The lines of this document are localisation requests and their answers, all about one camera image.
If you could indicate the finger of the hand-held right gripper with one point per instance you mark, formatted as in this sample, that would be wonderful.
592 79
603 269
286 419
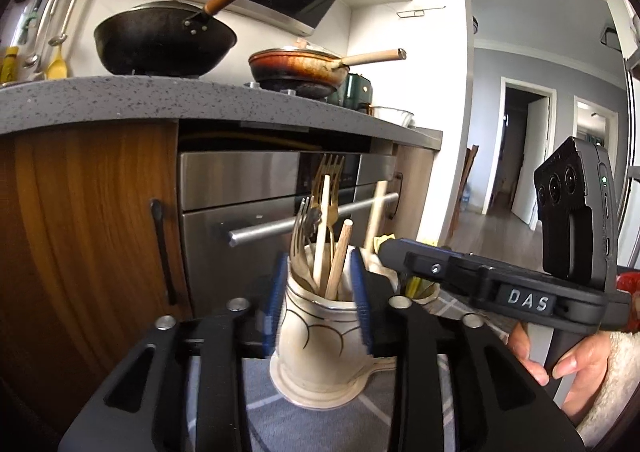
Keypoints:
425 264

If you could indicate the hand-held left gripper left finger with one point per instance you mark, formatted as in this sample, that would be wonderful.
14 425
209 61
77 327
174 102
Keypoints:
272 312

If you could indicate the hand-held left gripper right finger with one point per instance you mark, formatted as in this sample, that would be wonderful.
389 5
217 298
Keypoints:
361 302

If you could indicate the cream ceramic mug with lines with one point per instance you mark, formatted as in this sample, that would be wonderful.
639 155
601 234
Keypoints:
310 347

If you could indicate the silver fork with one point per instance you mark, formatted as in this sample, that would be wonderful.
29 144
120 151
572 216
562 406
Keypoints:
300 237

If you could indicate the metal spoon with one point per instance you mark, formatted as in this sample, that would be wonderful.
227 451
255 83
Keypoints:
313 218

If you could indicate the gold fork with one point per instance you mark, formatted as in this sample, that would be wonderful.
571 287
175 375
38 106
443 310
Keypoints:
332 177

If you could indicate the person's right forearm cream sleeve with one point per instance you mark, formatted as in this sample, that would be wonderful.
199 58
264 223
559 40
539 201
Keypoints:
615 397

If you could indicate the person's right hand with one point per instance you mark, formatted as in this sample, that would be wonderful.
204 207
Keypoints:
590 372

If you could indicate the light wooden cabinet door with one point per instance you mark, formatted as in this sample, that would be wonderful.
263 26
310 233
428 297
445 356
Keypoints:
415 197

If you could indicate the white room door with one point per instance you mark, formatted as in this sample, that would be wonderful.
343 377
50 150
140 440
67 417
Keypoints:
532 162

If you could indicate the water bottle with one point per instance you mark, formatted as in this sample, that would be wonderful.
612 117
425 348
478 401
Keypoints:
465 197

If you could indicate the red object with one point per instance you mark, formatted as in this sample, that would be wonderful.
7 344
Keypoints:
629 292

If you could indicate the grey patterned mat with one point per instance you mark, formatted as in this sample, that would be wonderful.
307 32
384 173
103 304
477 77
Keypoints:
310 427

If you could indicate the stainless steel oven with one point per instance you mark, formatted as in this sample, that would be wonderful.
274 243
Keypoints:
235 182

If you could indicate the steel bowl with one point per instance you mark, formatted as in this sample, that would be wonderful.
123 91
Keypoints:
395 116

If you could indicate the green air fryer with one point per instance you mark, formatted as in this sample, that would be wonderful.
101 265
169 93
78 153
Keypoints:
357 92

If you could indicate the dark wooden cabinet door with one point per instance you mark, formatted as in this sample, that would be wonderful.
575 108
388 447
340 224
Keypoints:
85 242

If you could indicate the gas stove burner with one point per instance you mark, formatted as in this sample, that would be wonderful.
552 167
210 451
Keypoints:
300 88

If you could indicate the grey speckled kitchen counter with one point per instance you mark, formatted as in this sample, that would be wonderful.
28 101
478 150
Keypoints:
125 102

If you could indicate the yellow spatula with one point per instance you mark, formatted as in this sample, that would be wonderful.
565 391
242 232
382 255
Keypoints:
57 66

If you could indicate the steel ladle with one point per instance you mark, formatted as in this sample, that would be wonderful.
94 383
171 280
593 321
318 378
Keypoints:
70 7

